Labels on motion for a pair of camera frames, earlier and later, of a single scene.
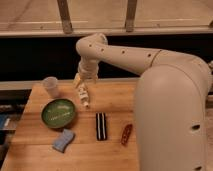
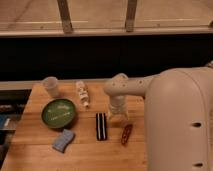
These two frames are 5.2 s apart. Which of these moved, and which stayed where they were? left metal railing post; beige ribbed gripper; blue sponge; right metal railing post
Moved: beige ribbed gripper
Stayed: left metal railing post; right metal railing post; blue sponge
